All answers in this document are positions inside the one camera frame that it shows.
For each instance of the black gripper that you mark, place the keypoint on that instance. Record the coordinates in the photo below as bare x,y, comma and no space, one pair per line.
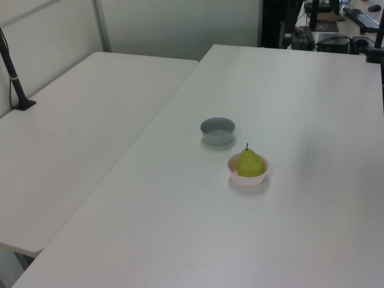
291,3

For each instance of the green pear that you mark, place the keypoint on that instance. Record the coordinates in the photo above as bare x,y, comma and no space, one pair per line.
249,166

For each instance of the grey plastic bowl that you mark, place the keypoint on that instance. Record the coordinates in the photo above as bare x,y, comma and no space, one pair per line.
217,139

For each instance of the pink plastic bowl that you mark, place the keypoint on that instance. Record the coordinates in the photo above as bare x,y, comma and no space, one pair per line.
249,181

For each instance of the green and black device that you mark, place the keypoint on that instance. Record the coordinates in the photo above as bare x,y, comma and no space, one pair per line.
304,39

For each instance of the black monitor stand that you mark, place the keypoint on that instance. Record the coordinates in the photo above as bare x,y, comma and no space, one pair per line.
327,26

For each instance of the black box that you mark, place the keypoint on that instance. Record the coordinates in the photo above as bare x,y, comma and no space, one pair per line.
333,45

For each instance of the brown flat board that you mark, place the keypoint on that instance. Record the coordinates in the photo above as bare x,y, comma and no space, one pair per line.
337,17

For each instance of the black computer keyboard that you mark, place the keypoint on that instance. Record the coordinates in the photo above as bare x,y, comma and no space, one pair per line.
364,19

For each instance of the black computer mouse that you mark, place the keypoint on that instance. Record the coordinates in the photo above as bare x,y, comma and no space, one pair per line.
373,7

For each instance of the black pole with clamp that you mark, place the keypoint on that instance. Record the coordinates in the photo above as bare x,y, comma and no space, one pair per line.
378,39

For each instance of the white side table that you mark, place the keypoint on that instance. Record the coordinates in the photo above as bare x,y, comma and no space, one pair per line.
75,135

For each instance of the black pole with flat base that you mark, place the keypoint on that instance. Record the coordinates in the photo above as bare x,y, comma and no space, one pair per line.
15,84

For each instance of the grey metal frame post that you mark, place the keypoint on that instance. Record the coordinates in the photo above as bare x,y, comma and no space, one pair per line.
102,27

